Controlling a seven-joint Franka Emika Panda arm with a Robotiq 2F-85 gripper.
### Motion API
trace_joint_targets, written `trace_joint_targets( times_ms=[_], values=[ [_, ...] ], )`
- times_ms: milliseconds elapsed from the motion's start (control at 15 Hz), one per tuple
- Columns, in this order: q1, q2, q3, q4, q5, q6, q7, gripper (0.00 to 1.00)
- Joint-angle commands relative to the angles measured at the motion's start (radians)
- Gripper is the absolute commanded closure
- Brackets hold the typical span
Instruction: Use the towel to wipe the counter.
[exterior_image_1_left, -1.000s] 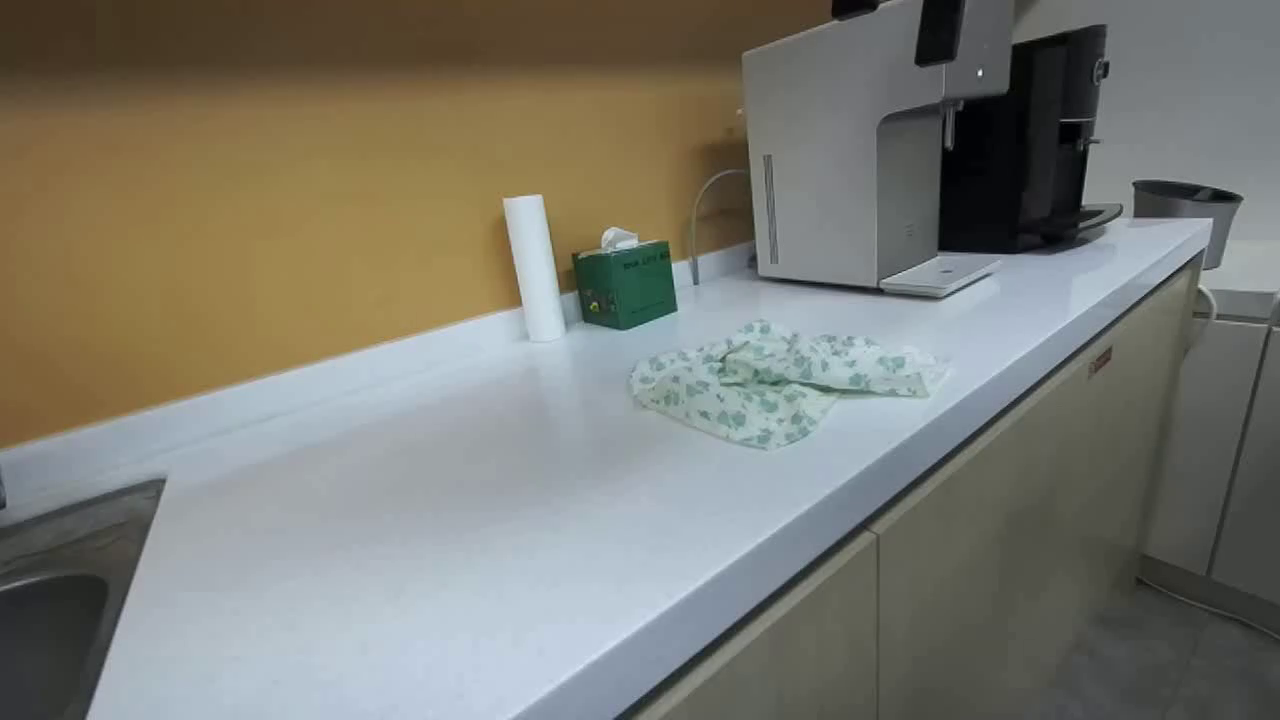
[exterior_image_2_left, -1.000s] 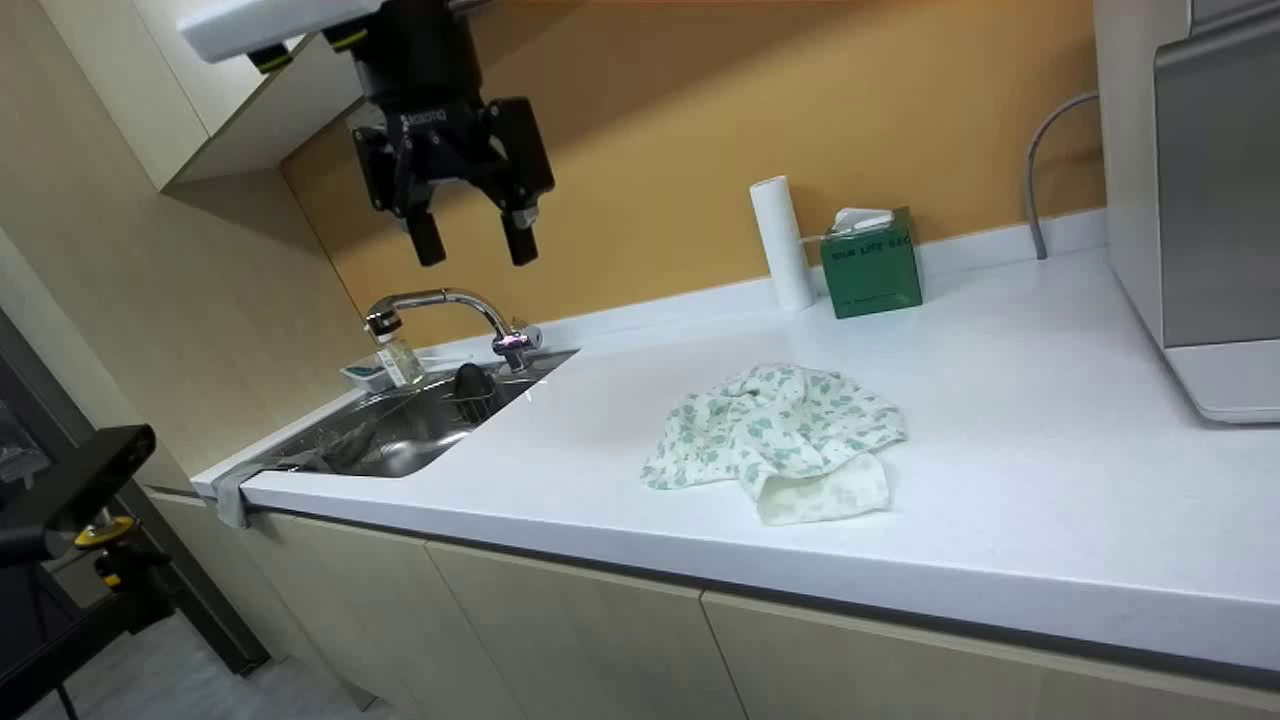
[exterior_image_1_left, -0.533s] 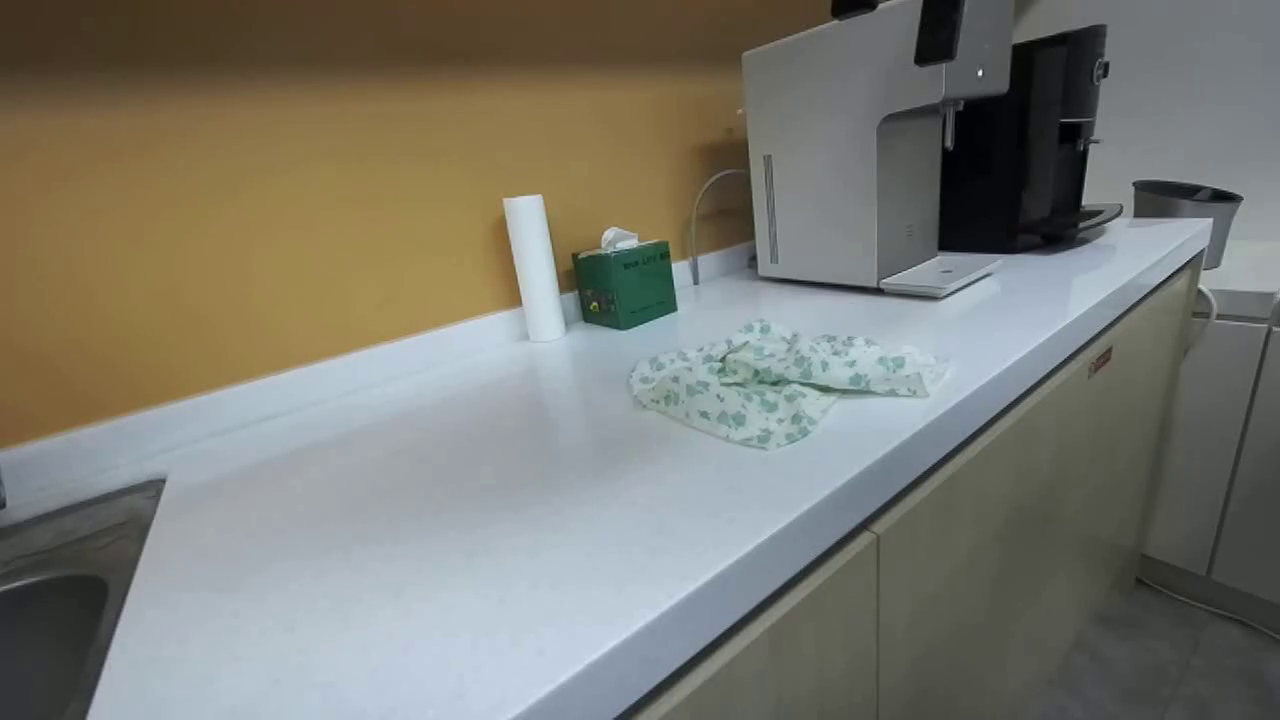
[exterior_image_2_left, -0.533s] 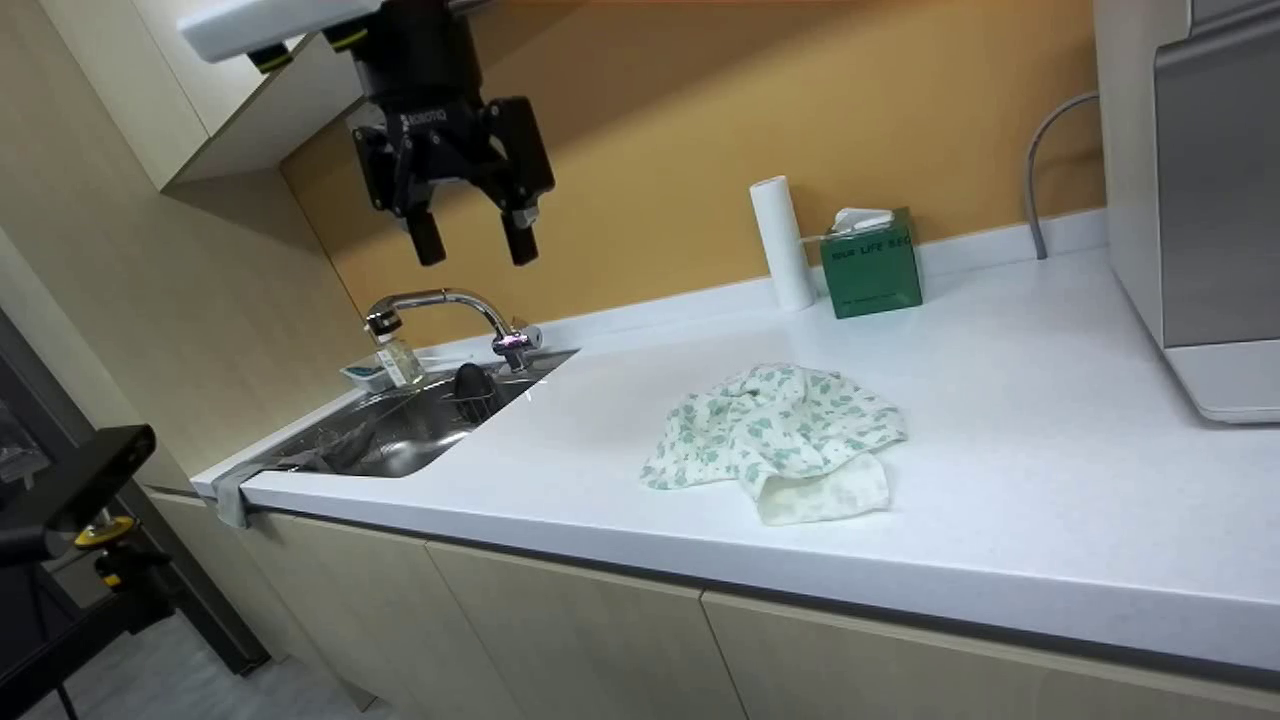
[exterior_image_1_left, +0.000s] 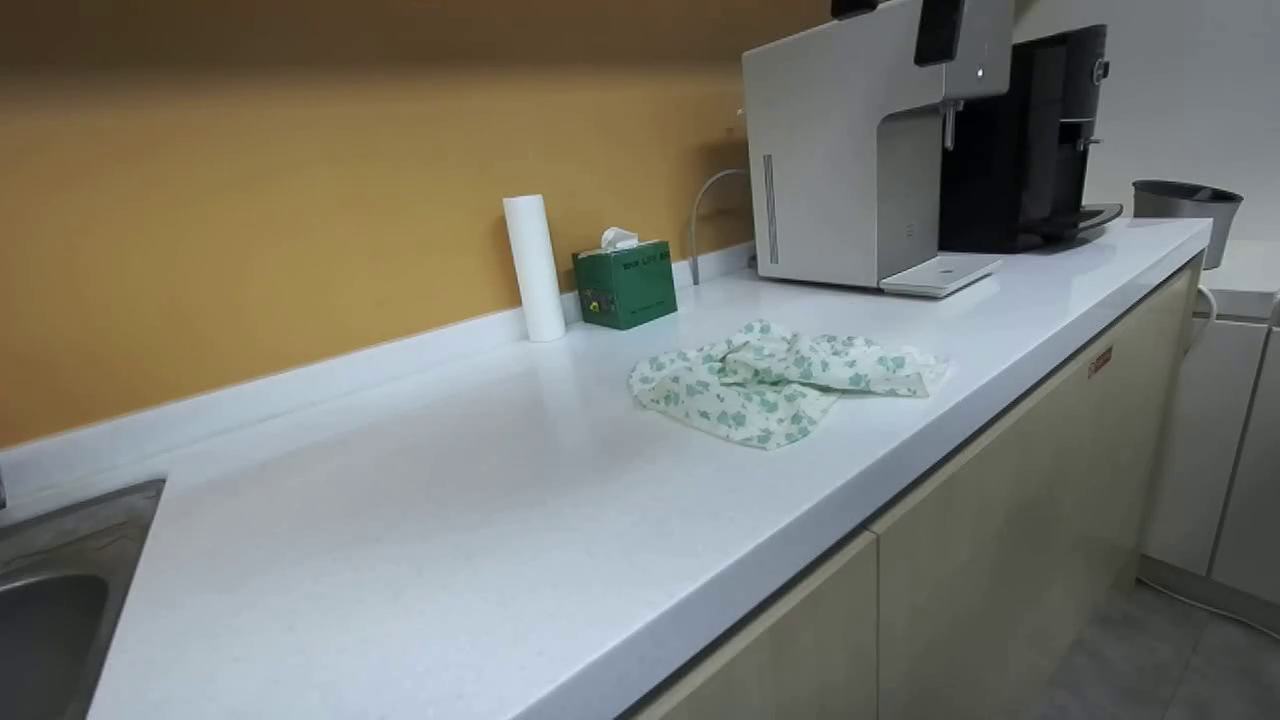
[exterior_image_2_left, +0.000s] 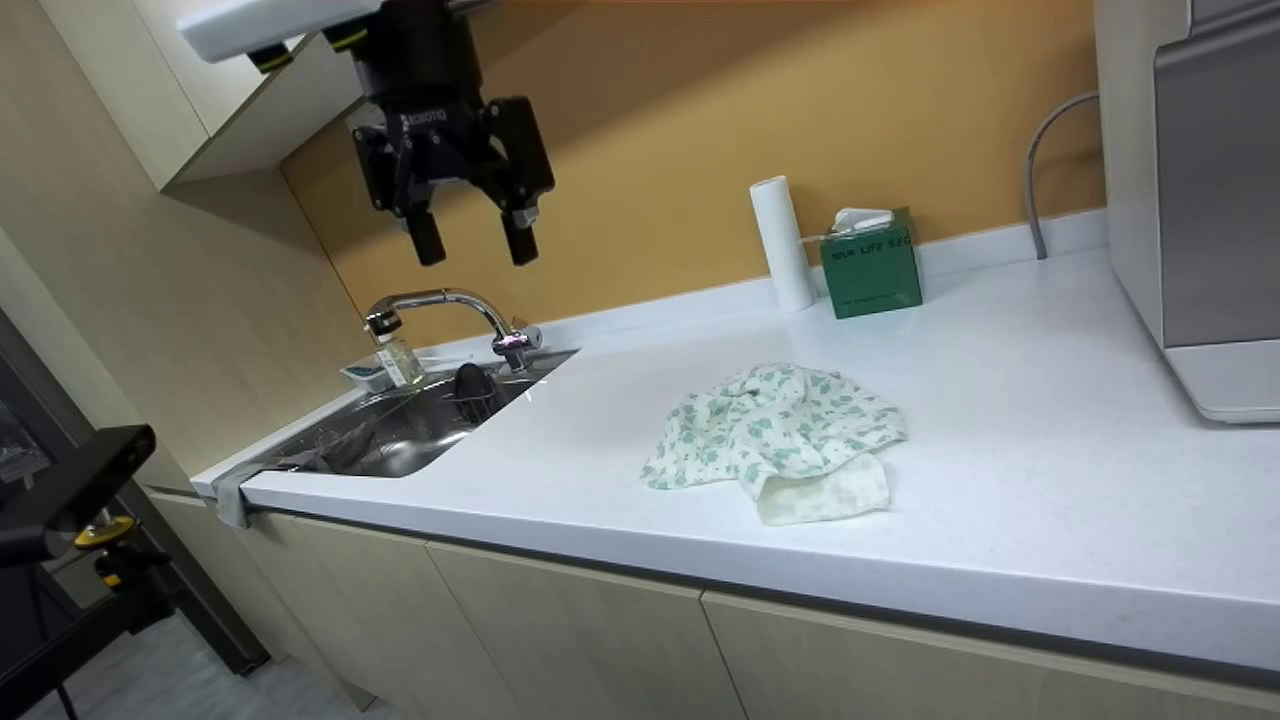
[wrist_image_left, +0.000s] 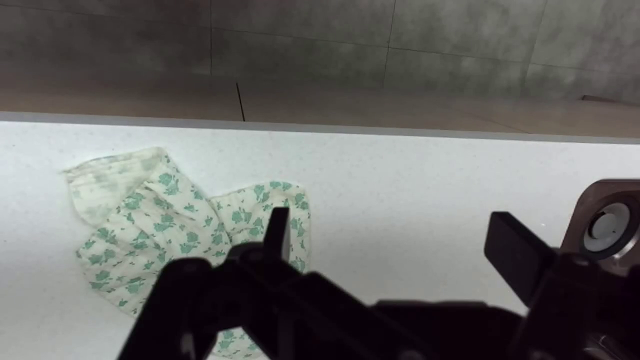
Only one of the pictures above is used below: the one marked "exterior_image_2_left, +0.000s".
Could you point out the green tissue box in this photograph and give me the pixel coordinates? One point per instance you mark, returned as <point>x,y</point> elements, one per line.
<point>874,277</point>

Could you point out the chrome sink faucet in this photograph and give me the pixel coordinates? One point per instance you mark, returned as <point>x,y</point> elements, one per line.
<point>452,298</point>

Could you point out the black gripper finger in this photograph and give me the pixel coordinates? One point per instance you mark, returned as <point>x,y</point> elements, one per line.
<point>516,228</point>
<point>426,233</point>

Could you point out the silver countertop appliance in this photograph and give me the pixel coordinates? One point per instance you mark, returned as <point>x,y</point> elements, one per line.
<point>1202,201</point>

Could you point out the stainless steel sink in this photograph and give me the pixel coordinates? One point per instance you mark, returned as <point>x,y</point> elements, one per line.
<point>384,429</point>

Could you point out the black equipment stand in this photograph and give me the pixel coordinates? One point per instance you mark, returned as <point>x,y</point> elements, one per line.
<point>67,495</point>

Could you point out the yellow black clamp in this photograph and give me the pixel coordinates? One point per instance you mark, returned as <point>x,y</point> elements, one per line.
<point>105,532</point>

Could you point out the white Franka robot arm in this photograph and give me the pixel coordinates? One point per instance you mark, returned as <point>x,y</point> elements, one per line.
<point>266,23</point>

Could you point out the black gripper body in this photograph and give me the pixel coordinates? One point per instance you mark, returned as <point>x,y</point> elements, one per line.
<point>426,66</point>

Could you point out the beige cabinet door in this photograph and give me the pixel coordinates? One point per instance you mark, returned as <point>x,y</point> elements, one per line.
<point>587,643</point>
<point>961,672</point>
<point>372,612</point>

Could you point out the white paper towel roll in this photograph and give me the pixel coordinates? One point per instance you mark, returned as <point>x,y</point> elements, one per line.
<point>781,243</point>

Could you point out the beige wall cabinet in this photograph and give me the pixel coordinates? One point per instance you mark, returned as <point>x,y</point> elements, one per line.
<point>160,95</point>

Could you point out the white tissue sheet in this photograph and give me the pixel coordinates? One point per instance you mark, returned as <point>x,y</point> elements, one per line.
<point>862,217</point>

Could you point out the small clear bottle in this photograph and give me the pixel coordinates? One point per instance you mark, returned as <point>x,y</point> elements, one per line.
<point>397,361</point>

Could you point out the white green patterned towel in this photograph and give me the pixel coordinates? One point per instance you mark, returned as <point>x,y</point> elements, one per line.
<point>775,429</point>

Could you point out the black round sink object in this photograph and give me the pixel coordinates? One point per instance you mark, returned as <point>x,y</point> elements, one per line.
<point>479,386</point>

